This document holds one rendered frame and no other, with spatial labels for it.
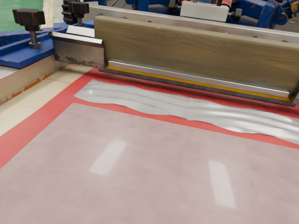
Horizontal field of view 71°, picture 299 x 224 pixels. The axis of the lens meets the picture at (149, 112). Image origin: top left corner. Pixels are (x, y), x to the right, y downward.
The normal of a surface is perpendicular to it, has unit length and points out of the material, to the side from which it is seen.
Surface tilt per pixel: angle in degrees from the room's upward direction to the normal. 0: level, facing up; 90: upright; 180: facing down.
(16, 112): 15
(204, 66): 75
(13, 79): 90
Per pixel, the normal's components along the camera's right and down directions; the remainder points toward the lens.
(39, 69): 0.97, 0.20
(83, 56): -0.21, 0.51
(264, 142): 0.10, -0.84
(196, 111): 0.10, -0.41
